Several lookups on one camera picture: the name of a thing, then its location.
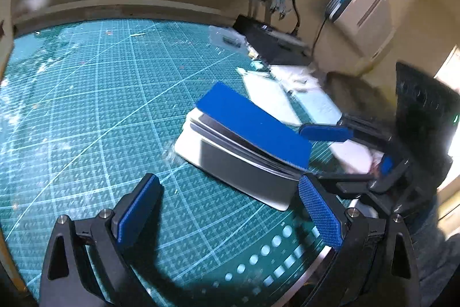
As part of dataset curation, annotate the grey fleece sleeve forearm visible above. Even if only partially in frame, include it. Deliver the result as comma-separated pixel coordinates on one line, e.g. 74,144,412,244
408,196,459,306

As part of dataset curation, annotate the white paper sheet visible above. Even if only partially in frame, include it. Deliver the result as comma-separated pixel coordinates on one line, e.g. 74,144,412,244
236,67,373,174

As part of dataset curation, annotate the black flat device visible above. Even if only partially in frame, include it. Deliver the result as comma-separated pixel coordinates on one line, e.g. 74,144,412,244
232,15,313,66

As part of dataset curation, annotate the green cutting mat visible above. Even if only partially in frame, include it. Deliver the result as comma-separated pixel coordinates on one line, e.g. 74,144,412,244
0,18,364,307

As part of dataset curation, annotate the cardboard box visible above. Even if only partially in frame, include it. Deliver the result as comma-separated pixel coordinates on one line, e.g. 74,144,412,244
0,0,14,79

